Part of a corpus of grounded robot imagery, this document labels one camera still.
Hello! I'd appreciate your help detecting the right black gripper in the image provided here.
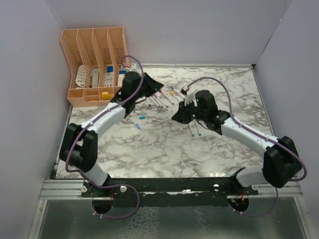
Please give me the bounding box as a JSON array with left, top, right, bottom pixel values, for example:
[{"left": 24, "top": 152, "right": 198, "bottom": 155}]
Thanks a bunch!
[{"left": 172, "top": 98, "right": 207, "bottom": 125}]

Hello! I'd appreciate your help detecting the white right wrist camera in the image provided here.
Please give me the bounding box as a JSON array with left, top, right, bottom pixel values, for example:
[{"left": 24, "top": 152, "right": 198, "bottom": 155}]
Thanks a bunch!
[{"left": 180, "top": 85, "right": 196, "bottom": 106}]

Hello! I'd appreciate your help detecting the grey cap marker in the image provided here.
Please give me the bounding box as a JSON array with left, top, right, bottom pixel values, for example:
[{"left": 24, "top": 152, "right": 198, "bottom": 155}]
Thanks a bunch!
[{"left": 170, "top": 86, "right": 183, "bottom": 97}]

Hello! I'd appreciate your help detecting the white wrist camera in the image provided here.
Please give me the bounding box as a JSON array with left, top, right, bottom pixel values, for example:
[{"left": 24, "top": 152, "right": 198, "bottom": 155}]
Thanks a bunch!
[
  {"left": 129, "top": 63, "right": 141, "bottom": 74},
  {"left": 180, "top": 85, "right": 196, "bottom": 106}
]

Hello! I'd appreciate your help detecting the yellow tape measure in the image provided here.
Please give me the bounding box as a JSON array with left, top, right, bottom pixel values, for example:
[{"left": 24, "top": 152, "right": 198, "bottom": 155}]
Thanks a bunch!
[{"left": 101, "top": 92, "right": 112, "bottom": 100}]

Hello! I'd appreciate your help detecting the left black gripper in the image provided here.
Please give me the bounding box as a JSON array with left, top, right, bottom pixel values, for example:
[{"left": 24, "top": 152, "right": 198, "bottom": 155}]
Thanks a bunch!
[{"left": 133, "top": 73, "right": 163, "bottom": 101}]

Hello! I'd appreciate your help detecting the blue white box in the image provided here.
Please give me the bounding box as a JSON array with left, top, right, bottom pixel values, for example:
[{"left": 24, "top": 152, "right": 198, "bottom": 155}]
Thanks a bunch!
[{"left": 103, "top": 65, "right": 114, "bottom": 87}]

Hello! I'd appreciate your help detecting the peach plastic file organizer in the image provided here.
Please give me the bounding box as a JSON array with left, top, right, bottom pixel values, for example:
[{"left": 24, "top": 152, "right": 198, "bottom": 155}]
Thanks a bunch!
[{"left": 60, "top": 27, "right": 130, "bottom": 108}]

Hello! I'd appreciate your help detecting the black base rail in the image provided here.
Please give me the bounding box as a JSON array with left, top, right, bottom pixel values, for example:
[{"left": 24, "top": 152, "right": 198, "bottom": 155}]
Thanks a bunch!
[{"left": 81, "top": 177, "right": 258, "bottom": 207}]

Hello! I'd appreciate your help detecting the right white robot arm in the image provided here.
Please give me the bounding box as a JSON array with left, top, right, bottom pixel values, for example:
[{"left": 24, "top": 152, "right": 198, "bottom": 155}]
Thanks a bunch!
[{"left": 171, "top": 90, "right": 302, "bottom": 195}]

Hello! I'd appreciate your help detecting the light blue marker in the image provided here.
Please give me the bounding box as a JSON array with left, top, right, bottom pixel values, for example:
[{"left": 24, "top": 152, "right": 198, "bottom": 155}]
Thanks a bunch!
[{"left": 188, "top": 124, "right": 195, "bottom": 137}]

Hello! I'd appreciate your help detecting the pink cap marker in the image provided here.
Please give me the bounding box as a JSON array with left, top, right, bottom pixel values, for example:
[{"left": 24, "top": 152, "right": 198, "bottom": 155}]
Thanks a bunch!
[{"left": 149, "top": 97, "right": 160, "bottom": 108}]

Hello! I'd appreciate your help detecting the white stapler package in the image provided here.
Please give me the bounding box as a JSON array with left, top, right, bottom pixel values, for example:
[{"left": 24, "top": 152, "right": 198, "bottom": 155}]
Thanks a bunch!
[{"left": 91, "top": 67, "right": 99, "bottom": 88}]

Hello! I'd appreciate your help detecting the peach cap marker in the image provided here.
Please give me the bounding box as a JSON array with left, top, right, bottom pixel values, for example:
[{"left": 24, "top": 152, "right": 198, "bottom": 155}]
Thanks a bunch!
[{"left": 160, "top": 90, "right": 174, "bottom": 105}]

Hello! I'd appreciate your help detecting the white red box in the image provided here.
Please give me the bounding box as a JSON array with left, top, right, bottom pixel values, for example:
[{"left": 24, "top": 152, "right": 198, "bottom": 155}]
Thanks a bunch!
[{"left": 117, "top": 64, "right": 130, "bottom": 86}]

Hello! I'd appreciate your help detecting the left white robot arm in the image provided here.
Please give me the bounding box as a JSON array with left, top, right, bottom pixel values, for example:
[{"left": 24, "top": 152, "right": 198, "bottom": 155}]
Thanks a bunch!
[{"left": 59, "top": 71, "right": 164, "bottom": 197}]

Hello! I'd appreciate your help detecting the aluminium frame rail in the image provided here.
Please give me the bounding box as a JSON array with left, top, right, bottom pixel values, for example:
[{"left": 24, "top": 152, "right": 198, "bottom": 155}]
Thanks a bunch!
[{"left": 39, "top": 179, "right": 303, "bottom": 200}]

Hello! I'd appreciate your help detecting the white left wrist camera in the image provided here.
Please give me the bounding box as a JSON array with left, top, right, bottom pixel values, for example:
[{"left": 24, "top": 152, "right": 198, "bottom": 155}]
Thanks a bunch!
[{"left": 129, "top": 63, "right": 141, "bottom": 74}]

